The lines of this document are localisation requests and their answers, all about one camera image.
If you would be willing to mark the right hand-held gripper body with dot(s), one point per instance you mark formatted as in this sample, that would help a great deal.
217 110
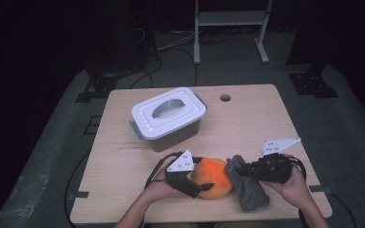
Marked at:
274 171

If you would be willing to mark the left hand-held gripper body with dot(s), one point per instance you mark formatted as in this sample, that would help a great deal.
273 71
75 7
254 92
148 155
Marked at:
183 182

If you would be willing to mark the orange plush toy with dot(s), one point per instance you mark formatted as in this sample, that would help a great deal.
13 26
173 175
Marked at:
212 175

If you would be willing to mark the grey fluffy cloth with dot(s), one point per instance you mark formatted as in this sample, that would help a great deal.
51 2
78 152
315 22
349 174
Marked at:
250 196

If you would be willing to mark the brown transparent storage box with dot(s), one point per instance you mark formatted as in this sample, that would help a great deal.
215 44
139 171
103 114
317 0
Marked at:
174 140

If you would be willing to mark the white box lid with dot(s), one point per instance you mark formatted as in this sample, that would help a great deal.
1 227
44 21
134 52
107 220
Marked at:
171 122

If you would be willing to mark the person's left hand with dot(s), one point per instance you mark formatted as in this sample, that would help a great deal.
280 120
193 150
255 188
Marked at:
160 190

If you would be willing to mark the person's right hand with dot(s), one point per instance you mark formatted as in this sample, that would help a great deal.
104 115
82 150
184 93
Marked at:
294 193

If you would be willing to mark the black table edge clip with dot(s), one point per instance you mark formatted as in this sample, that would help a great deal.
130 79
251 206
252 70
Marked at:
317 188
80 194

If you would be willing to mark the black stand base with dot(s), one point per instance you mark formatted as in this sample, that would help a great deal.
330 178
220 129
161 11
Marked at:
98 87
312 84

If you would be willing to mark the white metal stand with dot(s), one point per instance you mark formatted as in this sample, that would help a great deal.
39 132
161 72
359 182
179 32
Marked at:
231 18

